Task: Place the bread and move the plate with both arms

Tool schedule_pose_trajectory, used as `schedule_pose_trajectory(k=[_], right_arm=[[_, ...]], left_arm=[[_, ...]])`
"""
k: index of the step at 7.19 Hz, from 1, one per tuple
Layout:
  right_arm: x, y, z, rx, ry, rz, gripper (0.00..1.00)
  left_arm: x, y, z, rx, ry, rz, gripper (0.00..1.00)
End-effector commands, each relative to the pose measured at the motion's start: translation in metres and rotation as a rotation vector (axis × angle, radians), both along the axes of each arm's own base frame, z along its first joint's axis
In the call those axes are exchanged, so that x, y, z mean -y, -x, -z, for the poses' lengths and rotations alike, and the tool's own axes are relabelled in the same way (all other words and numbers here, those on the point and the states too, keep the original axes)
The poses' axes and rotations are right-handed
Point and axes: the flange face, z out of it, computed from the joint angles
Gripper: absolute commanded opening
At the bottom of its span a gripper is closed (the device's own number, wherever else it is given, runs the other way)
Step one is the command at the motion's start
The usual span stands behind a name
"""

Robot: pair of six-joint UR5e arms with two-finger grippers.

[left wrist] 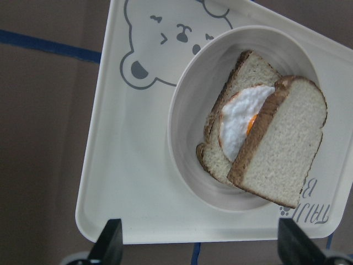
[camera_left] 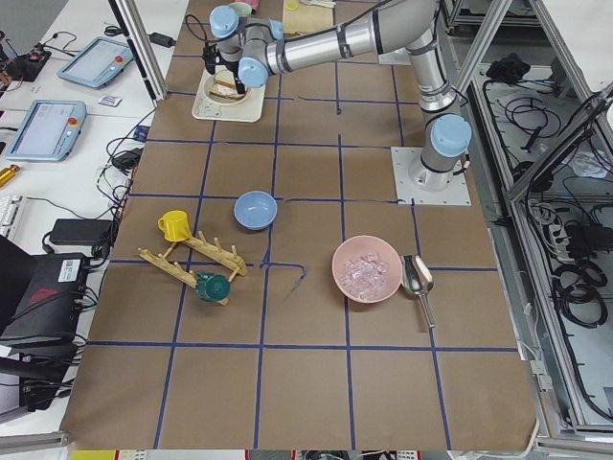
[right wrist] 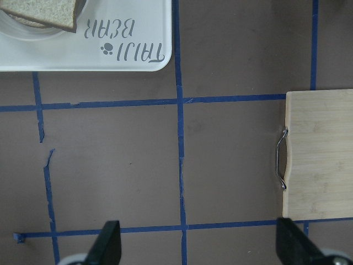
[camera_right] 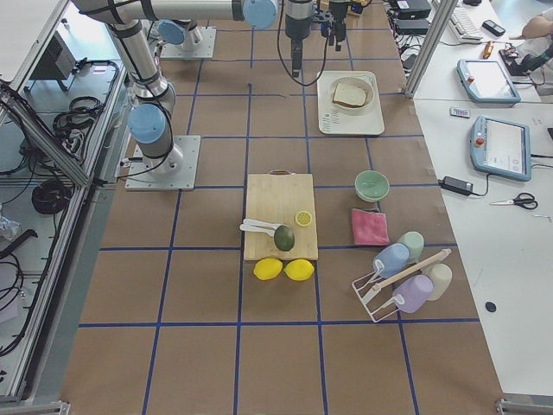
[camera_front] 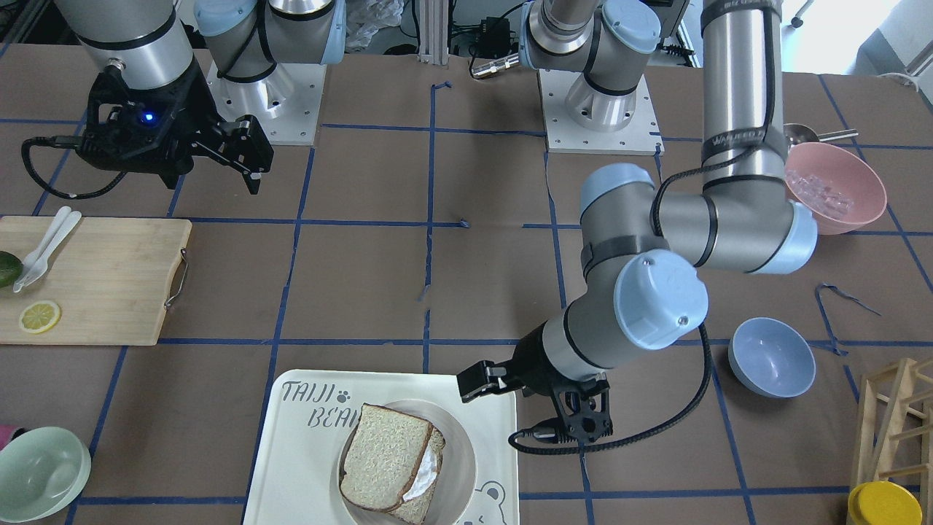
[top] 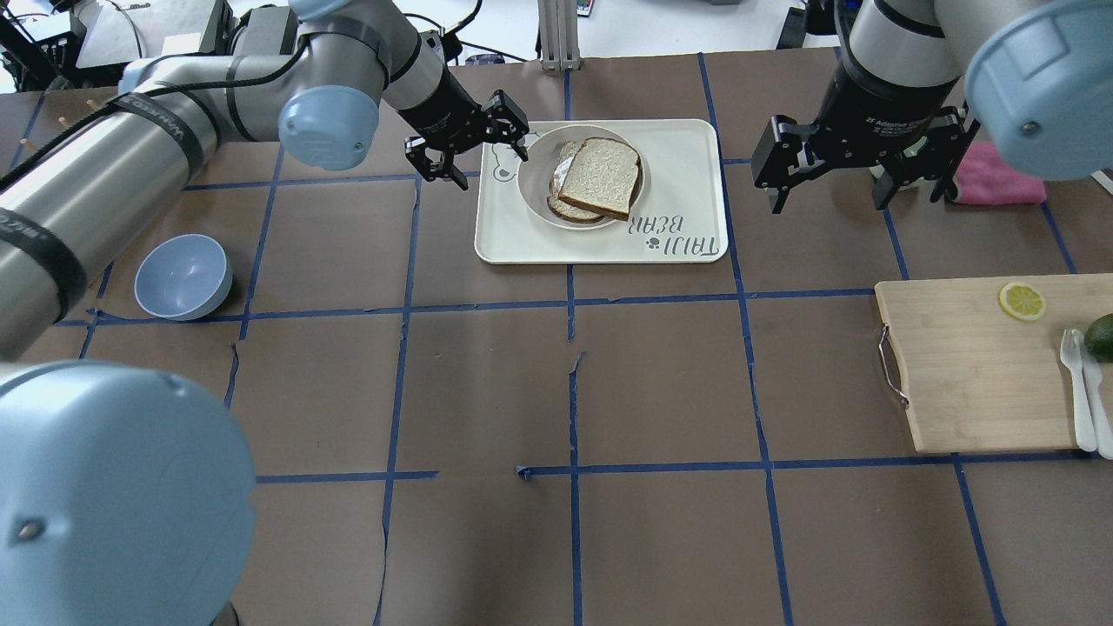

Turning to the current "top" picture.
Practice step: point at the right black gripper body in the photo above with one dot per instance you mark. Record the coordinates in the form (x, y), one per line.
(874, 111)

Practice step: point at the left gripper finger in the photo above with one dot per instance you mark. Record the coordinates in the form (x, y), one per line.
(504, 123)
(435, 157)

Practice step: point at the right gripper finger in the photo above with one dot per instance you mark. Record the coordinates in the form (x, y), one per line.
(783, 158)
(948, 136)

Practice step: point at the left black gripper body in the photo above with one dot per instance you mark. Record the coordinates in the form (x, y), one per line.
(437, 103)

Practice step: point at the white round plate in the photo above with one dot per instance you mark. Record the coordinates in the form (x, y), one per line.
(533, 176)

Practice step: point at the bread slice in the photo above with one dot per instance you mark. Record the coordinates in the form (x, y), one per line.
(562, 209)
(604, 177)

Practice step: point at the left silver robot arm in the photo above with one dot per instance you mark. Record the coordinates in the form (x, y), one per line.
(128, 491)

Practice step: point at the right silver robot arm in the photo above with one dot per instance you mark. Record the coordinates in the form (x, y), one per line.
(917, 80)

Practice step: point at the pink cloth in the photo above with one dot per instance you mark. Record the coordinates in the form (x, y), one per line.
(983, 178)

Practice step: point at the fried egg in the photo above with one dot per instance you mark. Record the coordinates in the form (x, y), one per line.
(560, 173)

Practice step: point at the cream bear tray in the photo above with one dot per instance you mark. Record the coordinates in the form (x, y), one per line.
(682, 220)

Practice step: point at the lemon slice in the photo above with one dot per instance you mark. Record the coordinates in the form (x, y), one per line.
(1022, 301)

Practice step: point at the wooden cutting board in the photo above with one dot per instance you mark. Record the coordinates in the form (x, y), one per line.
(977, 379)

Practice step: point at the white plastic fork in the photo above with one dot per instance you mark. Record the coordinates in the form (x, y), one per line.
(1071, 359)

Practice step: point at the green avocado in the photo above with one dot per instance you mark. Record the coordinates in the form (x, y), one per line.
(1098, 339)

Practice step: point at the blue bowl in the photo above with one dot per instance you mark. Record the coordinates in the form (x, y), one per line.
(185, 278)

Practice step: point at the white plastic spoon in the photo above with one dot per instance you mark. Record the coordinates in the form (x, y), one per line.
(1092, 379)

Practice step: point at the aluminium frame post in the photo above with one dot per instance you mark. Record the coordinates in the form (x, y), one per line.
(559, 35)

